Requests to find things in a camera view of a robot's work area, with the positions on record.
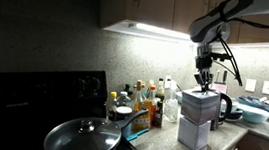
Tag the white wall charger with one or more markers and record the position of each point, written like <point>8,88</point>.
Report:
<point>168,82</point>

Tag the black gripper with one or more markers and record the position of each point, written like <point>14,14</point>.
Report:
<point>203,64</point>

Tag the black kitchen stove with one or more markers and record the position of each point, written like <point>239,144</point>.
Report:
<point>21,100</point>

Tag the black steel electric kettle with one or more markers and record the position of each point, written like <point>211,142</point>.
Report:
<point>217,118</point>

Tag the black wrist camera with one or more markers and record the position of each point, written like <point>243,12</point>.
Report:
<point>220,56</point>

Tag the glass pan lid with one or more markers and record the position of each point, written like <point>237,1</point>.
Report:
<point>94,141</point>

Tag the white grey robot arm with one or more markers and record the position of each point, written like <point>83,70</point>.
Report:
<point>210,24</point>

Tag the grey white cube tissue box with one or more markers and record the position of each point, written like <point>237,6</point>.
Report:
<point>192,136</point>
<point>198,107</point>

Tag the blue serving dish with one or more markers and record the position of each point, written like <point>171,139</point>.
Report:
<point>255,103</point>

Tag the wide light blue bowl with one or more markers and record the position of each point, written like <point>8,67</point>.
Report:
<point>253,114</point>

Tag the dark small bowl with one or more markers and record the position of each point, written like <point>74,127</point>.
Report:
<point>236,115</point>

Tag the black frying pan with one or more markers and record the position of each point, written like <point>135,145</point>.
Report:
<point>135,116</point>

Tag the white lidded jar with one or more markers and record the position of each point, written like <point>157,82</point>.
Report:
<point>124,110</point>

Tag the orange capped bottle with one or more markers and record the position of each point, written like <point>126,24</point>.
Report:
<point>143,87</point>

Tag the orange sauce bottle red cap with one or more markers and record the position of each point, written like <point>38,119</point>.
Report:
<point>152,108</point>

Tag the clear bottle white cap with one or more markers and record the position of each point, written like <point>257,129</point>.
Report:
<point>124,99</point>

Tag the yellow capped small bottle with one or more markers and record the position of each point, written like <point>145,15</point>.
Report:
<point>150,83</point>

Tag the yellow label oil bottle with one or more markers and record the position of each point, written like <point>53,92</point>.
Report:
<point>140,116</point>

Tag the small white wall outlet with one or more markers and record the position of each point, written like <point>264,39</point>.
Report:
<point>250,85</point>

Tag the yellow capped dark bottle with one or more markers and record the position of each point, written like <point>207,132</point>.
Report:
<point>112,104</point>

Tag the dark bottle white cap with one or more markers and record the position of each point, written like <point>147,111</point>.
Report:
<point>160,91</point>

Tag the pink knife block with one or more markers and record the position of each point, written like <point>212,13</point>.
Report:
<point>221,88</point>

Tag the wooden wall cabinet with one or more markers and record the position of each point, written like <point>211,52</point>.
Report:
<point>162,4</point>

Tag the clear spray bottle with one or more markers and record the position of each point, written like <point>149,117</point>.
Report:
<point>171,107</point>

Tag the under-cabinet light strip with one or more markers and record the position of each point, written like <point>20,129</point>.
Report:
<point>162,31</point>

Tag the small dark sauce bottle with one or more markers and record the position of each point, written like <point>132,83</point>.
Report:
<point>158,116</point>

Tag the green glass bottle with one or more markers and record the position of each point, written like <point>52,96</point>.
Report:
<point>127,89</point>

